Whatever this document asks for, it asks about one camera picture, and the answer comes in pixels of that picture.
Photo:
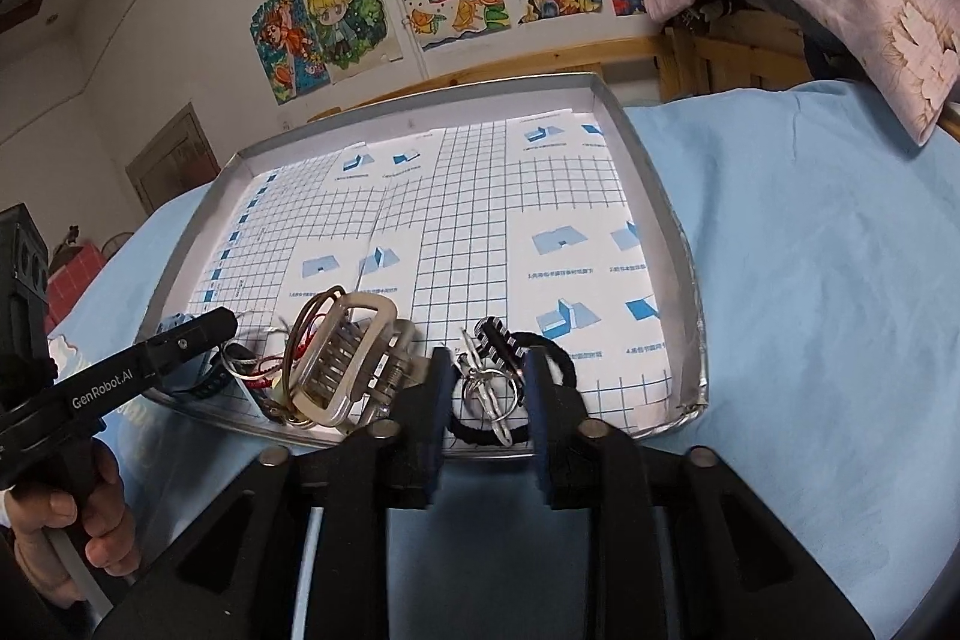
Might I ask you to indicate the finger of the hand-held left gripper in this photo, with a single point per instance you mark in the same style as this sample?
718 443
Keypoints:
184 340

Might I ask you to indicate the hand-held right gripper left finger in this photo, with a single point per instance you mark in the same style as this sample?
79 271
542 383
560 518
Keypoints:
442 434

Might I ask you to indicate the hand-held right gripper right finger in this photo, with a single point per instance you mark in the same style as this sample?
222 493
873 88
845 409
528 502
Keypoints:
544 434

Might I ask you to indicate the large silver hoop earring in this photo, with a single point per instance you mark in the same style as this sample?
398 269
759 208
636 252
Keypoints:
279 329
225 353

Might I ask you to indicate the white hair clip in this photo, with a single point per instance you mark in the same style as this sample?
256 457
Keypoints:
467 341

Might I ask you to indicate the black hair clip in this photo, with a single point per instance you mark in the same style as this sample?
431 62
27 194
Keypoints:
495 336

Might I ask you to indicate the beige hair claw clip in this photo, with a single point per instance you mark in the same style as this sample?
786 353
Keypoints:
330 401

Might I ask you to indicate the grey cardboard tray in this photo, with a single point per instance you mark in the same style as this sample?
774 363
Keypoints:
465 197

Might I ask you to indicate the person's left hand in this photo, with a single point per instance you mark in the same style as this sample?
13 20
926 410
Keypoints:
45 516

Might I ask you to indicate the red patterned bag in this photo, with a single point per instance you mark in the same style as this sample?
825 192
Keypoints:
75 276

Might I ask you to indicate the brown wooden door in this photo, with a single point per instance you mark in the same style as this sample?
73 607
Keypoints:
169 160

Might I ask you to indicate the orange-haired girl drawing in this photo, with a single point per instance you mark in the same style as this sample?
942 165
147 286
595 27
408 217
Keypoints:
285 40

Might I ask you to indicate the blond character drawing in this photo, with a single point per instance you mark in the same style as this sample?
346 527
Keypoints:
341 10

